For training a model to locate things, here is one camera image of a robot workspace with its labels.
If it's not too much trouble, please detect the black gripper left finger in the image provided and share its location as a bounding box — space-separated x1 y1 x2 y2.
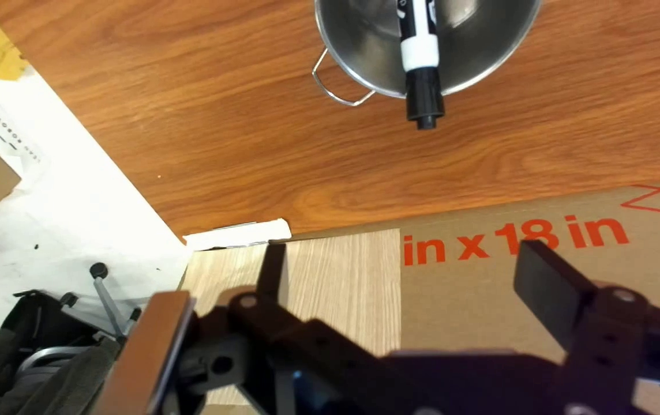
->
256 238 291 330

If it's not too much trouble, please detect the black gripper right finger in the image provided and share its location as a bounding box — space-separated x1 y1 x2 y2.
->
511 238 602 352

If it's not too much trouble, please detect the black marker with white label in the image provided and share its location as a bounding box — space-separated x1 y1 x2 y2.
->
395 0 447 132

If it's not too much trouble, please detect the silver metal pot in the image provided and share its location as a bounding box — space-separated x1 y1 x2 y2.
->
309 0 545 110

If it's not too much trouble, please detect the printed cardboard sheet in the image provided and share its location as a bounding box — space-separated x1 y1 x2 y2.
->
285 178 660 415

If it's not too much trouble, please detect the white paper strip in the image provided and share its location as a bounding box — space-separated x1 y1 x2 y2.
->
185 217 293 253

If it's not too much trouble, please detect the light wood grain panel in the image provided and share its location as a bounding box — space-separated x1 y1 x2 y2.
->
178 225 403 415

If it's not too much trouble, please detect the brown wooden side board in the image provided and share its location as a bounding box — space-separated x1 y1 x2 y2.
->
94 289 199 415

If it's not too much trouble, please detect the black lever with ball knob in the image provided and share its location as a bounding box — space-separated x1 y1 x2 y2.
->
88 260 128 340

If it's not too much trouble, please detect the black bag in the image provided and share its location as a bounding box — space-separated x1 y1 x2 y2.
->
0 289 120 415

